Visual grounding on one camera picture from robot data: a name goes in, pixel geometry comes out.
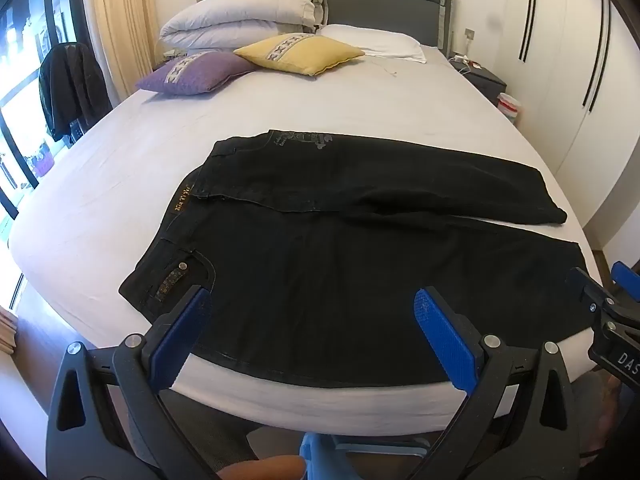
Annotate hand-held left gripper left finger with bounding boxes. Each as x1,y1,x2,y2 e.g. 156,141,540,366
46,284,221,480

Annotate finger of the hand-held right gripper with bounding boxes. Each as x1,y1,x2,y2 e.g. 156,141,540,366
566,266,618,328
611,260,640,306

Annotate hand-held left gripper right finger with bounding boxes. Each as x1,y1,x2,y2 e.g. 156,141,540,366
405,286,593,480

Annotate black pants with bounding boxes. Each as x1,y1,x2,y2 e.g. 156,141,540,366
118,129,591,390

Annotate person's left hand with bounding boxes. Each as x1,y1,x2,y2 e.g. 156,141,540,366
216,455,307,480

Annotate light blue cloth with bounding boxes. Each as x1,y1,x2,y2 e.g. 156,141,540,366
299,432,353,480

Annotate white bin with red band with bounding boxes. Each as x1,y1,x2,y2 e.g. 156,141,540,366
497,92,522,123

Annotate white wardrobe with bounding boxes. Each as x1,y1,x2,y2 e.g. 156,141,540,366
500,0,640,251

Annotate dark grey nightstand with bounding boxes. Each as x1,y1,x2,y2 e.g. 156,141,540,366
447,52,508,96

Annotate white bed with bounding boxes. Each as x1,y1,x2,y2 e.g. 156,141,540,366
9,45,606,436

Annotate purple cushion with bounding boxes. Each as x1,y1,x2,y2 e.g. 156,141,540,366
135,51,258,96

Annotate black jacket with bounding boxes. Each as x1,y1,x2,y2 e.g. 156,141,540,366
39,41,113,143

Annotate yellow cushion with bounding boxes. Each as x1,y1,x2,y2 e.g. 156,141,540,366
233,32,366,77

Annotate white pillow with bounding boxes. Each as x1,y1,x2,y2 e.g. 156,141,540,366
316,24,428,65

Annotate beige curtain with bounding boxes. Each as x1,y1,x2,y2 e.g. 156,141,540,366
90,0,161,96

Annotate black framed window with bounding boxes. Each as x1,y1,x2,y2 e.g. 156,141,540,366
0,0,86,221

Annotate folded white duvet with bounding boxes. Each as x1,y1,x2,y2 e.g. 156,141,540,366
159,0,327,56

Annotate grey padded headboard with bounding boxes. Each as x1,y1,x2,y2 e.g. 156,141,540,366
196,0,460,53

